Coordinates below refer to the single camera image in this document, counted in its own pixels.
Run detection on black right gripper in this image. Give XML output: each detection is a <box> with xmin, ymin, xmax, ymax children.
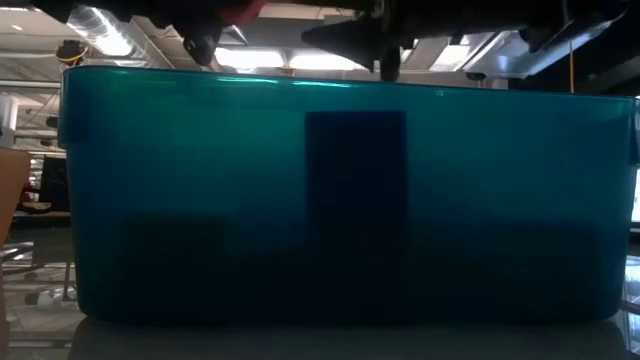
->
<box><xmin>300</xmin><ymin>0</ymin><xmax>422</xmax><ymax>84</ymax></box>

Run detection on long red-orange block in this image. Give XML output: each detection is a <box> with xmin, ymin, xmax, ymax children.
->
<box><xmin>218</xmin><ymin>0</ymin><xmax>269</xmax><ymax>27</ymax></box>

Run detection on bright ceiling light panel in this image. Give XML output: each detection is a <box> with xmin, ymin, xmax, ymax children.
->
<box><xmin>212</xmin><ymin>45</ymin><xmax>371</xmax><ymax>72</ymax></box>

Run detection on teal plastic tray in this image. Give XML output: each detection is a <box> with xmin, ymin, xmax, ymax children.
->
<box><xmin>57</xmin><ymin>64</ymin><xmax>640</xmax><ymax>326</ymax></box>

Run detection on black monitor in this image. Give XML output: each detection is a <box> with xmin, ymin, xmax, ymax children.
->
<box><xmin>38</xmin><ymin>155</ymin><xmax>70</xmax><ymax>211</ymax></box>

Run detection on chrome chair base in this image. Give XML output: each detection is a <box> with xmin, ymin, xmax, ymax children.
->
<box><xmin>0</xmin><ymin>241</ymin><xmax>36</xmax><ymax>276</ymax></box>

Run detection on white ceiling air duct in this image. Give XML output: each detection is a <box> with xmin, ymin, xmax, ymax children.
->
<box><xmin>429</xmin><ymin>29</ymin><xmax>614</xmax><ymax>81</ymax></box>

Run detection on silver ventilation duct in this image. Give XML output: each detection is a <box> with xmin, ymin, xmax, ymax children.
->
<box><xmin>219</xmin><ymin>24</ymin><xmax>250</xmax><ymax>46</ymax></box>

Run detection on wide silver duct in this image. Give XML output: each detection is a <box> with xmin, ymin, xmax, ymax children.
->
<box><xmin>67</xmin><ymin>4</ymin><xmax>174</xmax><ymax>66</ymax></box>

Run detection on yellow black cord reel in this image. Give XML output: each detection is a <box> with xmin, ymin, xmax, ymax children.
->
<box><xmin>54</xmin><ymin>39</ymin><xmax>90</xmax><ymax>67</ymax></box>

